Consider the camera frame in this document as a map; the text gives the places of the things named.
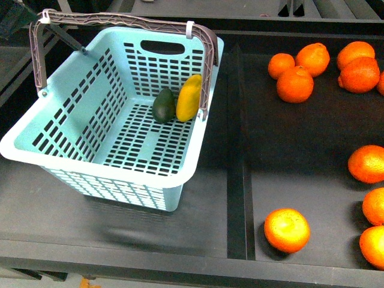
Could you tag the yellow mango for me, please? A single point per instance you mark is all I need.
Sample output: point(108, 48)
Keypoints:
point(189, 98)

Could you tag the dark green avocado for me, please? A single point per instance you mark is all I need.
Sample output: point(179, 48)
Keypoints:
point(164, 107)

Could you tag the brown basket handle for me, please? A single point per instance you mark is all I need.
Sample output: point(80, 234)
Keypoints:
point(207, 37)

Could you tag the light blue plastic basket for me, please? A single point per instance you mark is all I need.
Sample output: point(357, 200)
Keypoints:
point(92, 126)

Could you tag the black display crate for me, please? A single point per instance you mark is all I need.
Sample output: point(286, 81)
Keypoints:
point(259, 154)

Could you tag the white zip tie right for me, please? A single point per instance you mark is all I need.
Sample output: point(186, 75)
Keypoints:
point(189, 29)

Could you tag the white zip tie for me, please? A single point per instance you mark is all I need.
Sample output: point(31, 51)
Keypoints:
point(44, 16)
point(189, 29)

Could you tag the orange tangerine centre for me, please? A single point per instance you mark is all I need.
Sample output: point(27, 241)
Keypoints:
point(295, 85)

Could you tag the orange tangerine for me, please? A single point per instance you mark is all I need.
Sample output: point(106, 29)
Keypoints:
point(360, 75)
point(287, 230)
point(295, 85)
point(279, 63)
point(372, 206)
point(314, 58)
point(354, 50)

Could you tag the orange tangerine top left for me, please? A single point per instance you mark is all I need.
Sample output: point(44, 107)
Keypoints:
point(279, 63)

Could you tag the orange tangerine front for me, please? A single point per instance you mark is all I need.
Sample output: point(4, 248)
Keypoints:
point(287, 230)

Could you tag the orange tangerine mid right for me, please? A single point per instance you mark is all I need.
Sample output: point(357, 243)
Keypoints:
point(366, 164)

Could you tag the orange tangerine top right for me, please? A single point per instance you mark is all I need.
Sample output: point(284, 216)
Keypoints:
point(354, 50)

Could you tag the orange tangerine lower right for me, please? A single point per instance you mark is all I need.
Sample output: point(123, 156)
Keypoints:
point(372, 206)

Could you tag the white zip tie left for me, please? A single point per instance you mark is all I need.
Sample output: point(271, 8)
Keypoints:
point(44, 16)

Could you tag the orange tangerine corner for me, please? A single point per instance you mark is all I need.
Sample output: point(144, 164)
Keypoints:
point(371, 245)

